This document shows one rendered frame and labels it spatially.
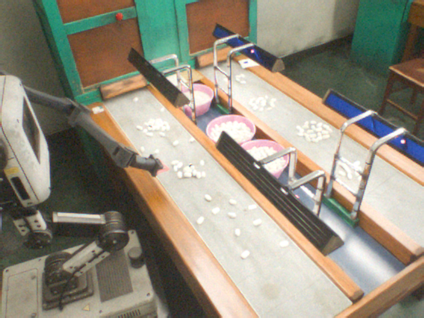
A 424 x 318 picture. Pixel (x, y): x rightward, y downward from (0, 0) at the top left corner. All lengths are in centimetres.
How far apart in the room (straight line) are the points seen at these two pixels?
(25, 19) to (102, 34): 91
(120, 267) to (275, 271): 76
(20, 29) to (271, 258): 243
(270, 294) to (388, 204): 69
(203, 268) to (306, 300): 39
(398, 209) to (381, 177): 20
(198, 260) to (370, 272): 67
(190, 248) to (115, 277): 48
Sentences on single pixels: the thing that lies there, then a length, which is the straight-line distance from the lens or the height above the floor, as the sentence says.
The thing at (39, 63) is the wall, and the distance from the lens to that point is 330.
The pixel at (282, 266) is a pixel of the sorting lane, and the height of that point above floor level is 74.
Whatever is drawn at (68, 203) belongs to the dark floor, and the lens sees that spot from 301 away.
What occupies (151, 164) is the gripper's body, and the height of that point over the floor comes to 90.
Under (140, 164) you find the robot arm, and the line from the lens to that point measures 168.
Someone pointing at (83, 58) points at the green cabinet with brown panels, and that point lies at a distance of 241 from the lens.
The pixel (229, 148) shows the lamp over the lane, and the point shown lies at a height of 108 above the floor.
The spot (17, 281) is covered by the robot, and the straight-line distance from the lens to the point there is 206.
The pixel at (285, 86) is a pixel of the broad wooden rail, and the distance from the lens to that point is 248.
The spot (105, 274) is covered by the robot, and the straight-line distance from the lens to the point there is 191.
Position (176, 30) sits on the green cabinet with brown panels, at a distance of 257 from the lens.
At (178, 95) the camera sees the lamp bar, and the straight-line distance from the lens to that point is 177.
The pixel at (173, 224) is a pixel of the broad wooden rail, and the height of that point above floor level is 76.
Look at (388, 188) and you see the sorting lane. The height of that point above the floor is 74.
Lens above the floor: 200
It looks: 41 degrees down
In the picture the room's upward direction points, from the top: 5 degrees counter-clockwise
